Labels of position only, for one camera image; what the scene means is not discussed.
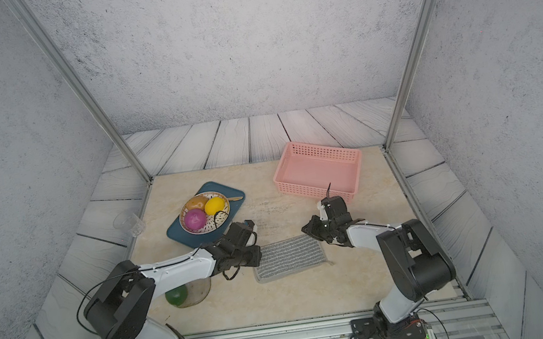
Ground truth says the grey striped square dishcloth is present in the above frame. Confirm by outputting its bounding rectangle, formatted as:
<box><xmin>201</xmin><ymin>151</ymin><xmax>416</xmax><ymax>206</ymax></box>
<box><xmin>254</xmin><ymin>235</ymin><xmax>329</xmax><ymax>284</ymax></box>

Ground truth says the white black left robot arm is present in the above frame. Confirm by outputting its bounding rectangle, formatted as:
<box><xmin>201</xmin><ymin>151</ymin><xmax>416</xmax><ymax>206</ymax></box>
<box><xmin>76</xmin><ymin>220</ymin><xmax>262</xmax><ymax>339</ymax></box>

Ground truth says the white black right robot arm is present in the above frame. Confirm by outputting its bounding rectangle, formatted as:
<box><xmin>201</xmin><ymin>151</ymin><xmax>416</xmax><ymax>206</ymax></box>
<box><xmin>302</xmin><ymin>194</ymin><xmax>457</xmax><ymax>339</ymax></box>

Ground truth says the yellow lemon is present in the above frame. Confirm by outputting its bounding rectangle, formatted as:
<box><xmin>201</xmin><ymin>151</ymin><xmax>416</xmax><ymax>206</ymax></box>
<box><xmin>204</xmin><ymin>197</ymin><xmax>226</xmax><ymax>216</ymax></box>

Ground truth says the purple round fruit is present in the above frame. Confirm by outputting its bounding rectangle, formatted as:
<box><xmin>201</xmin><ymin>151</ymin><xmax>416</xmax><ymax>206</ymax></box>
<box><xmin>182</xmin><ymin>209</ymin><xmax>208</xmax><ymax>233</ymax></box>

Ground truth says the clear glass oval dish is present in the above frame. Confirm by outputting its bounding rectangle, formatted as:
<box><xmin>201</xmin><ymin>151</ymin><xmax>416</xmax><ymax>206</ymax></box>
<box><xmin>174</xmin><ymin>278</ymin><xmax>212</xmax><ymax>308</ymax></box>

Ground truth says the brown round fruit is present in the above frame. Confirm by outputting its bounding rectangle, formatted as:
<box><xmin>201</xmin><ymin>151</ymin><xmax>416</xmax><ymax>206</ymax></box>
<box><xmin>185</xmin><ymin>194</ymin><xmax>209</xmax><ymax>211</ymax></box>

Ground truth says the pink plastic basket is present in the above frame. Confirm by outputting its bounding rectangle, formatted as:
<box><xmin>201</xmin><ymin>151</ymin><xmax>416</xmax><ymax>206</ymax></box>
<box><xmin>274</xmin><ymin>141</ymin><xmax>362</xmax><ymax>203</ymax></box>

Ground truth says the green lime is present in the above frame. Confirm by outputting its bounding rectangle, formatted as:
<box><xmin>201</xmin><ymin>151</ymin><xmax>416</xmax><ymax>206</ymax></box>
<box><xmin>165</xmin><ymin>285</ymin><xmax>189</xmax><ymax>308</ymax></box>

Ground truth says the clear plastic cup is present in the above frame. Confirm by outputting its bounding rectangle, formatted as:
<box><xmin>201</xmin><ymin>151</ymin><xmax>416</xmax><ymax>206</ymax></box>
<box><xmin>112</xmin><ymin>210</ymin><xmax>146</xmax><ymax>237</ymax></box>

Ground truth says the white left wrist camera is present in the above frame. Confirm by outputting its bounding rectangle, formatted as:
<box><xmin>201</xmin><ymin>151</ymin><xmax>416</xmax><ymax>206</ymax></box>
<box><xmin>244</xmin><ymin>220</ymin><xmax>258</xmax><ymax>243</ymax></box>

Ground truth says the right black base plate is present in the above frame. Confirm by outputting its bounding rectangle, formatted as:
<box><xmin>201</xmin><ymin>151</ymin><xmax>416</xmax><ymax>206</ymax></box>
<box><xmin>350</xmin><ymin>315</ymin><xmax>427</xmax><ymax>339</ymax></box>

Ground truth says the right aluminium frame post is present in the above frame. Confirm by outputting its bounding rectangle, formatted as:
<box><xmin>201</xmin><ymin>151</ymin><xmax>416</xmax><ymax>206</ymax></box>
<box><xmin>383</xmin><ymin>0</ymin><xmax>438</xmax><ymax>153</ymax></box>

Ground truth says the aluminium frame post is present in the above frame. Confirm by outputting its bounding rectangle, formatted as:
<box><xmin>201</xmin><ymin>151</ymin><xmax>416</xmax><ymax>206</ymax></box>
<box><xmin>383</xmin><ymin>0</ymin><xmax>438</xmax><ymax>153</ymax></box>
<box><xmin>4</xmin><ymin>0</ymin><xmax>154</xmax><ymax>186</ymax></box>

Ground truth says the left aluminium frame post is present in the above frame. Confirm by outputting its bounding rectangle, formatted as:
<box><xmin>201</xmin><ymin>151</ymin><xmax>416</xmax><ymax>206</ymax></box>
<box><xmin>4</xmin><ymin>0</ymin><xmax>154</xmax><ymax>186</ymax></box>

